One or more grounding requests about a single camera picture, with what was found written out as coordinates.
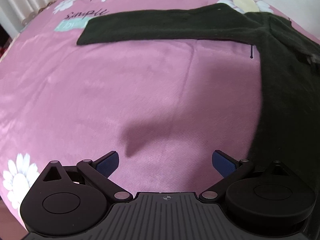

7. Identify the black knit sweater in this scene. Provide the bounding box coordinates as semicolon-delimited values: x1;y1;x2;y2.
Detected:
77;3;319;191

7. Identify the pink floral bed sheet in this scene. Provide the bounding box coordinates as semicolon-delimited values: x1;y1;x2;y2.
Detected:
1;0;288;219

